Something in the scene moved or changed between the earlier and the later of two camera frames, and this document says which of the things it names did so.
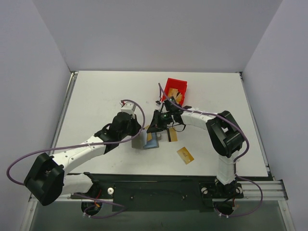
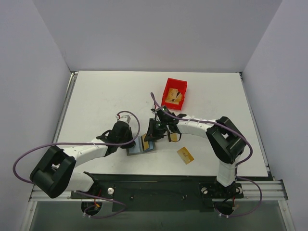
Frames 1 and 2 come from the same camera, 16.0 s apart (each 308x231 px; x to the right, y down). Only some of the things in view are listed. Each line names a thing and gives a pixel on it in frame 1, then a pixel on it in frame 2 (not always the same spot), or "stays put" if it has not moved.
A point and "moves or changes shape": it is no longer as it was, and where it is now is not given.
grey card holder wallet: [139, 141] moves or changes shape
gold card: [149, 136] moves or changes shape
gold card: [185, 155] stays put
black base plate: [159, 193] stays put
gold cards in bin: [173, 92] stays put
